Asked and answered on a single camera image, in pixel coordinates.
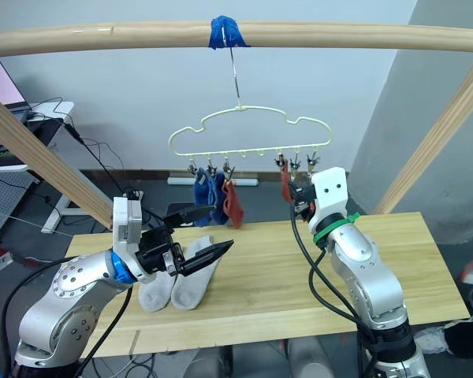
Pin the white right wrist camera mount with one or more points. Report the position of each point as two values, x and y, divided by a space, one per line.
331 191

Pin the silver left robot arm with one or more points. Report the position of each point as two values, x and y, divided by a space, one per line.
63 299

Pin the horizontal wooden rod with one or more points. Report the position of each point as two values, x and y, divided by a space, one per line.
339 35

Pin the black bag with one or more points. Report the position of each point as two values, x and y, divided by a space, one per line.
467 336

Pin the blue tape wrap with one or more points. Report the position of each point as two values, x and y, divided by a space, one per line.
230 33

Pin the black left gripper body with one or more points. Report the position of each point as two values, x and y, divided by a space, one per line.
155 250

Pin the monitor with pink screen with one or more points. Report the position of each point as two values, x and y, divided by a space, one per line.
0 82

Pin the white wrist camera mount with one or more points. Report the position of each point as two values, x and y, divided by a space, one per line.
126 224
331 191

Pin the cream cloud-shaped clip hanger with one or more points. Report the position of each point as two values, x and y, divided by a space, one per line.
328 136

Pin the white desk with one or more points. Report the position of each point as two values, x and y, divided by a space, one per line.
49 110

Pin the white crumpled cloth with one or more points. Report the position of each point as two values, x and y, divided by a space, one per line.
431 339

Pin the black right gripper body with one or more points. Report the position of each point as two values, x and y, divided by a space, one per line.
304 201

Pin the grey rounded shape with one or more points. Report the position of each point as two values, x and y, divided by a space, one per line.
319 360

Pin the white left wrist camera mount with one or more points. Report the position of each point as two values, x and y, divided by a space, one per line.
126 224

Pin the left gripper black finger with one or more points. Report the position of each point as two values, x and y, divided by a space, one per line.
187 215
207 256

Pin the blue sock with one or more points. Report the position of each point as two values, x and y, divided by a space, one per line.
200 193
217 197

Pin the grey pegboard panel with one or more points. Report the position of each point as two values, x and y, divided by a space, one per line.
4 197

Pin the slanted wooden strut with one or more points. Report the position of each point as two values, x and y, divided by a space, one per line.
43 161
437 134

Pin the green zip tie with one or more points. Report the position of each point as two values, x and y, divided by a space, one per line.
333 226

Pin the red sock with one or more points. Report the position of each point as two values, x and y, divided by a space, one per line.
233 208
285 189

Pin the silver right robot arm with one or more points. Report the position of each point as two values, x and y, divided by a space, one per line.
370 283

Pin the metal hanger clip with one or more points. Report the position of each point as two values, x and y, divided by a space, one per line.
295 162
211 167
227 167
191 165
312 161
280 162

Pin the grey sock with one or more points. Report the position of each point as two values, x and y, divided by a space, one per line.
153 295
189 291

